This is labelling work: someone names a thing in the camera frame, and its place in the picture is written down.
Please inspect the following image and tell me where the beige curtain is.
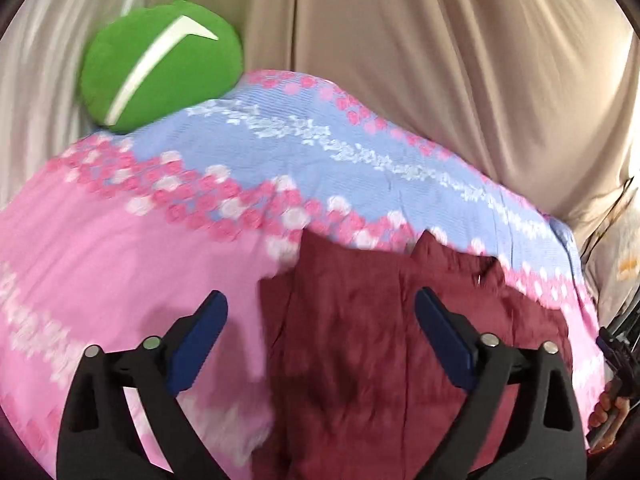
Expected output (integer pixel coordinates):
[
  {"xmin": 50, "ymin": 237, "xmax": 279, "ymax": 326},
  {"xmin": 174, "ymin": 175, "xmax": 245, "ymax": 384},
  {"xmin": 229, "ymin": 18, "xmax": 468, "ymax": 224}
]
[{"xmin": 145, "ymin": 0, "xmax": 640, "ymax": 241}]

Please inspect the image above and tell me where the white curtain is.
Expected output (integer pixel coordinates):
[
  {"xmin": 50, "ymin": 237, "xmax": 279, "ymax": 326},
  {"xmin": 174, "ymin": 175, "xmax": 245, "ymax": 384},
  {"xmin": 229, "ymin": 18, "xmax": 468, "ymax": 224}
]
[{"xmin": 0, "ymin": 0, "xmax": 166, "ymax": 211}]

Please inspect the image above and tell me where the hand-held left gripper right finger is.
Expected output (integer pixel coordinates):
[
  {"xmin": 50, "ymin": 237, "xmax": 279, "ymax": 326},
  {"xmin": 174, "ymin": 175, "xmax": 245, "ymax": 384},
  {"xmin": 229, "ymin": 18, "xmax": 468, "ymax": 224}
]
[{"xmin": 414, "ymin": 287, "xmax": 587, "ymax": 480}]

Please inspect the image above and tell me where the pink floral bedsheet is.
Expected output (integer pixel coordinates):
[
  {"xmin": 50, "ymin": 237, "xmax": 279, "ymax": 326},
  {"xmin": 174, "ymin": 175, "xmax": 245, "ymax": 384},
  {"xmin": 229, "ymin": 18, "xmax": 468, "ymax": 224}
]
[{"xmin": 0, "ymin": 69, "xmax": 608, "ymax": 480}]

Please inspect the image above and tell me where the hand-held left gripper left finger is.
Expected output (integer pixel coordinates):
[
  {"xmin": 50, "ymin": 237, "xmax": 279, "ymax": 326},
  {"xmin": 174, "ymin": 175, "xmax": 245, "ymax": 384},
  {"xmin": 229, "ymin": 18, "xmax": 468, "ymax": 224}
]
[{"xmin": 56, "ymin": 290, "xmax": 229, "ymax": 480}]

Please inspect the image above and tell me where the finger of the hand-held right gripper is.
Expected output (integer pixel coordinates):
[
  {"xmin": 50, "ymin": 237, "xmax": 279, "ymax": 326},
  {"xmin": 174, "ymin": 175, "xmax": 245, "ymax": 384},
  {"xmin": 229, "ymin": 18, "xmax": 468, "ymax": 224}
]
[{"xmin": 596, "ymin": 326, "xmax": 630, "ymax": 367}]

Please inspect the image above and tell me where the person's right hand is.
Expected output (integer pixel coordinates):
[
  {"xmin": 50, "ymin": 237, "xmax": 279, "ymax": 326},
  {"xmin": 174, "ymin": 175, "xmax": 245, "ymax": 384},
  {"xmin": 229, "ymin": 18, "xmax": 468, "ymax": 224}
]
[{"xmin": 588, "ymin": 389, "xmax": 633, "ymax": 456}]

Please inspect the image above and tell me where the pale floral cloth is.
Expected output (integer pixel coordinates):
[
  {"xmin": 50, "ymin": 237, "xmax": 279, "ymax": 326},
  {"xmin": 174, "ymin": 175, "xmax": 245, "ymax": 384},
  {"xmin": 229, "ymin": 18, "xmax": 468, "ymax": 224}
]
[{"xmin": 582, "ymin": 177, "xmax": 640, "ymax": 328}]

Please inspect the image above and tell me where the maroon quilted puffer jacket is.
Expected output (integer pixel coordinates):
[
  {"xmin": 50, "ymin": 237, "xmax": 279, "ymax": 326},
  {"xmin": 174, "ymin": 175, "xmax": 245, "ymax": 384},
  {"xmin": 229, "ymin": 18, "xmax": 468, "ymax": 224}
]
[{"xmin": 252, "ymin": 229, "xmax": 575, "ymax": 480}]

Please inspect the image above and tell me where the green plush pillow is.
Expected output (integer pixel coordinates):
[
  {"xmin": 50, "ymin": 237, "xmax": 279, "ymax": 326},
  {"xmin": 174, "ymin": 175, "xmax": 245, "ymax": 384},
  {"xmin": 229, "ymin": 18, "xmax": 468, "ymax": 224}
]
[{"xmin": 80, "ymin": 0, "xmax": 245, "ymax": 135}]

